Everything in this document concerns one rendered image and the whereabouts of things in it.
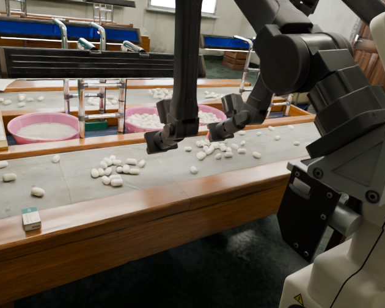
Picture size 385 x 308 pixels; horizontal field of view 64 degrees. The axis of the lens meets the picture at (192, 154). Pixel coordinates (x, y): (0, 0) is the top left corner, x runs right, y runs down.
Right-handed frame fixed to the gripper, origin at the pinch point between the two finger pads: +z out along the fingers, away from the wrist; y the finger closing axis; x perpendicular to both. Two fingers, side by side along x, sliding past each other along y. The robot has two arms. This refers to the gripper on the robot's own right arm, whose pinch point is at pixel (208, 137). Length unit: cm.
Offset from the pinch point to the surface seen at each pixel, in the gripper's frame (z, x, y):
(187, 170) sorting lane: -1.8, 11.4, 13.5
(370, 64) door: 142, -112, -442
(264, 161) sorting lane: -4.3, 13.7, -21.3
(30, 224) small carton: -16, 18, 65
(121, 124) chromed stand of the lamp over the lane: 16.6, -13.2, 27.3
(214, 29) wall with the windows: 393, -323, -372
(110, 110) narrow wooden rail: 40, -27, 23
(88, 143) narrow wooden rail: 15.3, -6.8, 41.6
